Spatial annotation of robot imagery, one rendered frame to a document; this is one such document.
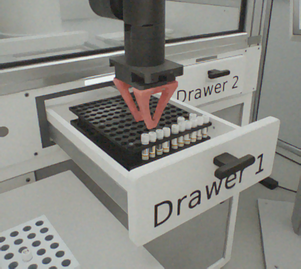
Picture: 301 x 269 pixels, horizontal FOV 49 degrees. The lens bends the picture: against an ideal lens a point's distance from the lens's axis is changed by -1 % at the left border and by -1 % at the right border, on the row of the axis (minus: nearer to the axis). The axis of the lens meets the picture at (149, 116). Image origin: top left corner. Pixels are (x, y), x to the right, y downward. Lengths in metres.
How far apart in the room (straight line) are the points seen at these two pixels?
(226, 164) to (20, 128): 0.40
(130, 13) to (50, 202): 0.38
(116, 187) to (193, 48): 0.49
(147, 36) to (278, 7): 2.02
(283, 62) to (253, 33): 1.40
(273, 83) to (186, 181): 2.08
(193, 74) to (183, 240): 0.59
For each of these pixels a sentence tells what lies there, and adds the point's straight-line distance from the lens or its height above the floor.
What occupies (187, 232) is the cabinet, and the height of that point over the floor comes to 0.34.
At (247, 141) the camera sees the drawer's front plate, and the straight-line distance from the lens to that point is 0.53.
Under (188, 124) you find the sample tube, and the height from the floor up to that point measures 0.91.
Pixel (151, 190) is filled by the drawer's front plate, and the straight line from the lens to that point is 0.42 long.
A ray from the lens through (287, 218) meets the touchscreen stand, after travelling 1.83.
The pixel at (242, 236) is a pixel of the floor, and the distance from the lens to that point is 1.73.
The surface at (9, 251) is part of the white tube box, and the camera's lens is 0.53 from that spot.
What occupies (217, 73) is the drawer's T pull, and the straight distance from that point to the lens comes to 0.87.
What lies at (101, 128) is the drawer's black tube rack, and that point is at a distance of 0.58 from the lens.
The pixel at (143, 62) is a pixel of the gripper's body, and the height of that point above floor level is 1.04.
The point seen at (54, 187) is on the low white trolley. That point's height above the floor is 0.76.
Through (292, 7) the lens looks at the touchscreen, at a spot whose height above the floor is 1.04.
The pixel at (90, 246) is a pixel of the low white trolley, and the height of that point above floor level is 0.76.
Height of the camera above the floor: 1.15
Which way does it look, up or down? 23 degrees down
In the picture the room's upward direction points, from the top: straight up
